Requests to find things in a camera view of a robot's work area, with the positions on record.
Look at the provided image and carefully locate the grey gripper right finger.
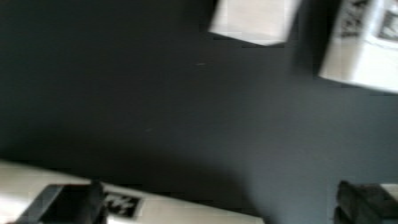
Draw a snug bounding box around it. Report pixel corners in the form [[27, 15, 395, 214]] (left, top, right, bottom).
[[333, 181, 398, 224]]

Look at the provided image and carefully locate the white square tabletop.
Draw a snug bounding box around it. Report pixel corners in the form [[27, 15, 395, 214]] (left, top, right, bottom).
[[0, 160, 265, 224]]

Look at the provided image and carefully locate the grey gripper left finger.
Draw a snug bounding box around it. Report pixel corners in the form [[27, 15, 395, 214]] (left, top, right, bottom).
[[17, 181, 109, 224]]

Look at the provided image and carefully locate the white leg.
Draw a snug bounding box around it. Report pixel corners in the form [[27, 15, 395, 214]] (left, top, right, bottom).
[[210, 0, 303, 46], [321, 0, 398, 94]]

